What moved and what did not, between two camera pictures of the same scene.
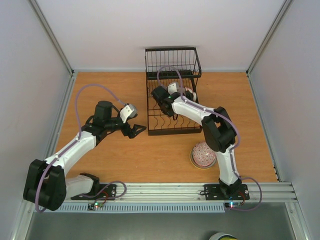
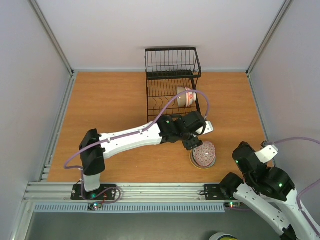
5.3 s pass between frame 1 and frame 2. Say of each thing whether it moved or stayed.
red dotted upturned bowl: stayed
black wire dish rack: stayed
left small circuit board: stayed
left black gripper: moved
